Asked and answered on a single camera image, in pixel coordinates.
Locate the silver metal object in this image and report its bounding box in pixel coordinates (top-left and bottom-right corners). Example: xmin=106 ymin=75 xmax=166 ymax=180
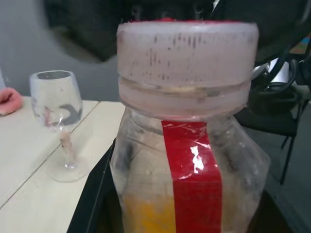
xmin=250 ymin=57 xmax=300 ymax=85

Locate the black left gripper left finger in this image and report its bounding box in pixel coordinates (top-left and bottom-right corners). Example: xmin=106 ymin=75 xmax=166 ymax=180
xmin=68 ymin=139 xmax=123 ymax=233

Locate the clear wine glass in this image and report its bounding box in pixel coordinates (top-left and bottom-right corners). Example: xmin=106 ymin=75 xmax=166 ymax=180
xmin=28 ymin=70 xmax=87 ymax=183

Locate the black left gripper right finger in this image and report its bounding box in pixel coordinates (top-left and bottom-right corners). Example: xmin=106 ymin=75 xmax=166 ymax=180
xmin=247 ymin=189 xmax=311 ymax=233

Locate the pink cloth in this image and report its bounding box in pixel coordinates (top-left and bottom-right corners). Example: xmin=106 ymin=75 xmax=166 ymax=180
xmin=0 ymin=87 xmax=24 ymax=116

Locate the black cable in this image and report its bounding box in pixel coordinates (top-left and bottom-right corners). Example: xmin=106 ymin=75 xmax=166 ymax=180
xmin=252 ymin=46 xmax=307 ymax=94

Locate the black chair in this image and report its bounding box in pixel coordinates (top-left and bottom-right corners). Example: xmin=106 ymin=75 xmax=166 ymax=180
xmin=234 ymin=80 xmax=311 ymax=185

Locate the large dark rounded object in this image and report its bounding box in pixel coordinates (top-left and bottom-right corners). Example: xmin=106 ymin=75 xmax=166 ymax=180
xmin=43 ymin=0 xmax=311 ymax=63

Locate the clear plastic bottle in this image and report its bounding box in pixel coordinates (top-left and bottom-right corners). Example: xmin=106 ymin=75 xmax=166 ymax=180
xmin=109 ymin=18 xmax=272 ymax=233

